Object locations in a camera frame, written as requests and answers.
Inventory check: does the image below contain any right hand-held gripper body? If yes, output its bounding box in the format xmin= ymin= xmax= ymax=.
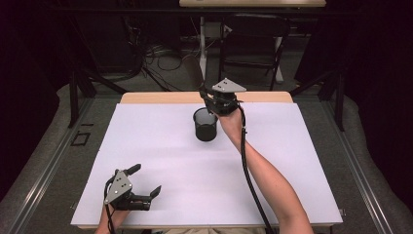
xmin=208 ymin=77 xmax=247 ymax=117

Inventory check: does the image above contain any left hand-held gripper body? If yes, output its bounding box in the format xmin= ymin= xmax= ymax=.
xmin=103 ymin=170 xmax=152 ymax=212

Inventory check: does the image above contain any black mesh cup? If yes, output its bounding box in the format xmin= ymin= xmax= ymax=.
xmin=192 ymin=106 xmax=219 ymax=142

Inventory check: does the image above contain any person's right hand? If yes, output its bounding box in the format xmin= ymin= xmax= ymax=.
xmin=216 ymin=109 xmax=244 ymax=146

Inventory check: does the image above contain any person's left hand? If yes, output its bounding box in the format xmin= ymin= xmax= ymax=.
xmin=104 ymin=205 xmax=132 ymax=225

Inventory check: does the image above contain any white table mat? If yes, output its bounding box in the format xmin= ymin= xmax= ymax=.
xmin=70 ymin=102 xmax=344 ymax=227

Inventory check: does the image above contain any light desk with white legs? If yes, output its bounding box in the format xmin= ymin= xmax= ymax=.
xmin=178 ymin=0 xmax=327 ymax=84

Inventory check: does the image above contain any black folding chair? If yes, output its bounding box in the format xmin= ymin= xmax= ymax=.
xmin=216 ymin=13 xmax=292 ymax=93

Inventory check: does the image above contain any black metal stand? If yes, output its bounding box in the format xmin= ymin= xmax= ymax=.
xmin=66 ymin=16 xmax=130 ymax=130
xmin=289 ymin=68 xmax=346 ymax=133

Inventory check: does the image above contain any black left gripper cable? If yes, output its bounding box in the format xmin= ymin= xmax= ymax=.
xmin=103 ymin=176 xmax=117 ymax=234

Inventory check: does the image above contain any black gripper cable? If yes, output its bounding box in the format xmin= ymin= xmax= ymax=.
xmin=103 ymin=176 xmax=117 ymax=234
xmin=238 ymin=105 xmax=277 ymax=234

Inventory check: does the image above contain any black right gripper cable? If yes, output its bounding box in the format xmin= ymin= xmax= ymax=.
xmin=238 ymin=105 xmax=277 ymax=234

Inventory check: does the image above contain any bundle of floor cables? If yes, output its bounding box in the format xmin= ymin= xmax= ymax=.
xmin=123 ymin=16 xmax=203 ymax=93

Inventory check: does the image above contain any aluminium floor rail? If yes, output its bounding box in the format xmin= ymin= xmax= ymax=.
xmin=320 ymin=97 xmax=394 ymax=234
xmin=3 ymin=97 xmax=95 ymax=234

